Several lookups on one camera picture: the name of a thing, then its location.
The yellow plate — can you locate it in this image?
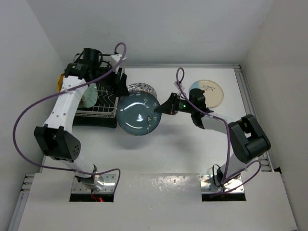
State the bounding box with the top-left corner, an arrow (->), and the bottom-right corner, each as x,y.
57,73 -> 64,92

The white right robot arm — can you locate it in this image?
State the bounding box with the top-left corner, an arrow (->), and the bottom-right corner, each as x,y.
154,88 -> 271,187

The cream and blue plate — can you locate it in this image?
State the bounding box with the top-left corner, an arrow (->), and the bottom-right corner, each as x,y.
189,80 -> 224,108

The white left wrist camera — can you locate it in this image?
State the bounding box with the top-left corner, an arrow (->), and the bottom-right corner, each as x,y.
109,54 -> 126,73

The dark teal blossom plate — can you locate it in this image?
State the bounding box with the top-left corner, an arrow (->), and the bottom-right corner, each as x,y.
116,91 -> 162,136

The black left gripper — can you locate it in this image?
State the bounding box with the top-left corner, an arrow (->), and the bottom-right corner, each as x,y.
90,61 -> 129,97

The metal wire dish rack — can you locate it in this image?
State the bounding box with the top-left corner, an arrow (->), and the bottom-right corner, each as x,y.
72,54 -> 126,117

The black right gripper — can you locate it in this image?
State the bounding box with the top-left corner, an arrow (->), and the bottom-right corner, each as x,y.
155,92 -> 195,115

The black drip tray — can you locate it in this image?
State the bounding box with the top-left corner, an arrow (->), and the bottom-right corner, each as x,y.
73,78 -> 118,128

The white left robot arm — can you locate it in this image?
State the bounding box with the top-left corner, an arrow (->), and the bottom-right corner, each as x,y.
34,49 -> 125,191

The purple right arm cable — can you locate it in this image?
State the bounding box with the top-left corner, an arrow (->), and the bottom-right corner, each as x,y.
175,67 -> 262,195

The mint green flower plate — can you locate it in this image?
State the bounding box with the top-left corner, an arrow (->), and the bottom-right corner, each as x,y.
78,83 -> 98,109

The blue floral rim plate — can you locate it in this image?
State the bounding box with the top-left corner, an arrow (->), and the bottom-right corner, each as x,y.
127,82 -> 157,98

